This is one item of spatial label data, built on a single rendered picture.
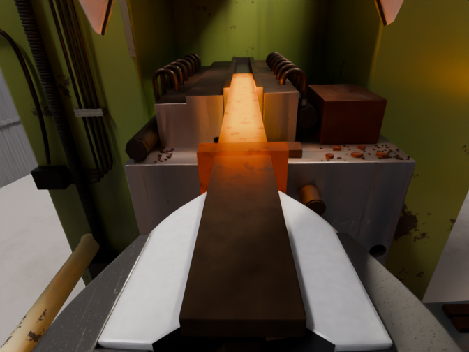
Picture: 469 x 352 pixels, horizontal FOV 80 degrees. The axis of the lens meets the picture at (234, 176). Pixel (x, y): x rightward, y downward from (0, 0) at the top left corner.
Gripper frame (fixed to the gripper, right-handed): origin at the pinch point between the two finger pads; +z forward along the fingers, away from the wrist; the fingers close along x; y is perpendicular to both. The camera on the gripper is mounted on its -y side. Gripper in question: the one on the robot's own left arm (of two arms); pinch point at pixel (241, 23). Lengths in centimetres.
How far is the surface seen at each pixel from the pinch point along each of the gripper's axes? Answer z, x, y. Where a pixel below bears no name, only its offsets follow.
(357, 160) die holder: 21.7, 14.6, -6.0
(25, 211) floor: 160, -149, -66
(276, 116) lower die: 20.5, 4.7, -13.1
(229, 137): 4.9, -0.8, 3.9
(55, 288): 47, -36, 5
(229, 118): 7.1, -1.0, 0.1
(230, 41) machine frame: 37, -3, -59
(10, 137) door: 155, -185, -129
